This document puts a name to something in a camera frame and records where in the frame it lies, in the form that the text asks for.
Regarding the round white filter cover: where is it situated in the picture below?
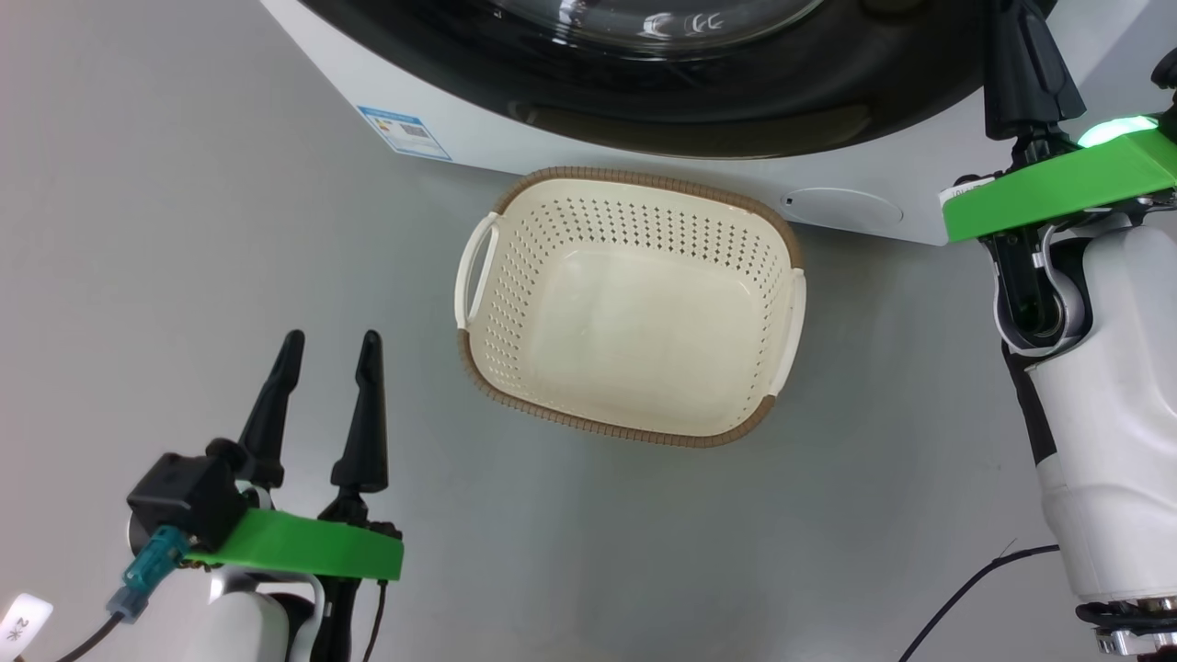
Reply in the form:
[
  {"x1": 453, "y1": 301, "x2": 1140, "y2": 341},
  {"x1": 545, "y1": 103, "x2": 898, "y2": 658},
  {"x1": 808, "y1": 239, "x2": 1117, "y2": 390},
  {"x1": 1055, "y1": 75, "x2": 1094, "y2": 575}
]
[{"x1": 781, "y1": 188, "x2": 905, "y2": 232}]

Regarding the black cable on floor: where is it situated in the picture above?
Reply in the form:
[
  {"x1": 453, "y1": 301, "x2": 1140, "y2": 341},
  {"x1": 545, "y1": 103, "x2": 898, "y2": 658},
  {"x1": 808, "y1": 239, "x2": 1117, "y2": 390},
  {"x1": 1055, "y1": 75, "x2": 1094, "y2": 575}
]
[{"x1": 897, "y1": 543, "x2": 1064, "y2": 662}]

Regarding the blue energy label sticker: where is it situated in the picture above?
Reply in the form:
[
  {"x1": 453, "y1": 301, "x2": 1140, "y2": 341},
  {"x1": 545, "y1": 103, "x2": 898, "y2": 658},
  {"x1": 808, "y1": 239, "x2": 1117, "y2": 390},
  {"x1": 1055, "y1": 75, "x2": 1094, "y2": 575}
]
[{"x1": 356, "y1": 105, "x2": 454, "y2": 163}]

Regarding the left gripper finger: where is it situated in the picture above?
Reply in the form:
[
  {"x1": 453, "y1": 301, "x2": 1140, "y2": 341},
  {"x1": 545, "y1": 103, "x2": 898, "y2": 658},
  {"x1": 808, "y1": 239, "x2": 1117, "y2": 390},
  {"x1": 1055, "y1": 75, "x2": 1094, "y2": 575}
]
[
  {"x1": 330, "y1": 329, "x2": 390, "y2": 499},
  {"x1": 235, "y1": 329, "x2": 306, "y2": 490}
]

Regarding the black glass washing machine door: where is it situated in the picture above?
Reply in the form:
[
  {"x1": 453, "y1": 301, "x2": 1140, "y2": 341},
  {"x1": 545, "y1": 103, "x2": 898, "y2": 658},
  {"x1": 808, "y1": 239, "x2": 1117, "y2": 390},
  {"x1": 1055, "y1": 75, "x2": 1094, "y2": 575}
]
[{"x1": 294, "y1": 0, "x2": 1060, "y2": 160}]

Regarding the white printed tag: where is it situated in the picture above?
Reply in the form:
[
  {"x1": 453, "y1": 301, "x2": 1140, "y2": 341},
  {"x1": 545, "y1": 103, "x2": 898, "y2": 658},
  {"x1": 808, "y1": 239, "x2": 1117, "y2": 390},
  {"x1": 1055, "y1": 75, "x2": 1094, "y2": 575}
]
[{"x1": 0, "y1": 593, "x2": 54, "y2": 659}]

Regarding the white front-load washing machine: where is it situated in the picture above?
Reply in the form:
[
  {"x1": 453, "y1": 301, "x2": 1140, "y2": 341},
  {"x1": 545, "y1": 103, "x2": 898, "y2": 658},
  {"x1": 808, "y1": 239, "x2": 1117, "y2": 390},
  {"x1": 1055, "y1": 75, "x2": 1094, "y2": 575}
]
[{"x1": 259, "y1": 0, "x2": 1177, "y2": 248}]

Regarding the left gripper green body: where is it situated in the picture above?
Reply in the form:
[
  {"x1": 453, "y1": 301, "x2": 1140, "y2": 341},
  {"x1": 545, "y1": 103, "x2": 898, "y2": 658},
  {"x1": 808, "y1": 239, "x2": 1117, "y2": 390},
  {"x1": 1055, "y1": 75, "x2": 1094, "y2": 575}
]
[{"x1": 187, "y1": 508, "x2": 406, "y2": 662}]

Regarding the teal cable connector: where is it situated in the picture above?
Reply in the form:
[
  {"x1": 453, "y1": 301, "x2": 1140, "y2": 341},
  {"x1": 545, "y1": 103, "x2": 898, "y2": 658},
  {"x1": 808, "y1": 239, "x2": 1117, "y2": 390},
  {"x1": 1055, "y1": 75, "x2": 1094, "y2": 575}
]
[{"x1": 107, "y1": 524, "x2": 191, "y2": 623}]

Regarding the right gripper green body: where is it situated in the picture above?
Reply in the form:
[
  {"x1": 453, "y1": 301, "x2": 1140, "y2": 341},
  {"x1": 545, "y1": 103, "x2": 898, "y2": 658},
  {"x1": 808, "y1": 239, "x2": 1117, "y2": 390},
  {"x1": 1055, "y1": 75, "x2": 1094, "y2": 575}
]
[{"x1": 939, "y1": 115, "x2": 1177, "y2": 355}]

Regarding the cream perforated laundry basket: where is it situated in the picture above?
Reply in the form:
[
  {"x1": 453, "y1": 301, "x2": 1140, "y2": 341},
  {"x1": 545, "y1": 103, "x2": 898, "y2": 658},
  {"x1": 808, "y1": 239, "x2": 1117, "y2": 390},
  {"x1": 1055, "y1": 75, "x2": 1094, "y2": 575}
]
[{"x1": 453, "y1": 165, "x2": 808, "y2": 450}]

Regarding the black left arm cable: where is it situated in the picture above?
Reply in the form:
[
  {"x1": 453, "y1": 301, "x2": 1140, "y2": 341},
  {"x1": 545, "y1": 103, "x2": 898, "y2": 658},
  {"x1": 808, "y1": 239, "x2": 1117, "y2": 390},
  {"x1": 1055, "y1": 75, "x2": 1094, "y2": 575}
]
[{"x1": 53, "y1": 611, "x2": 126, "y2": 662}]

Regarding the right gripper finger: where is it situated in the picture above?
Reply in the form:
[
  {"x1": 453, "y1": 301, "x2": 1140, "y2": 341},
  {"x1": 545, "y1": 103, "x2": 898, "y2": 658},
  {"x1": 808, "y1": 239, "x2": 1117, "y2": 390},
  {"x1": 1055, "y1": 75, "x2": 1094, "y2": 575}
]
[{"x1": 982, "y1": 0, "x2": 1088, "y2": 143}]

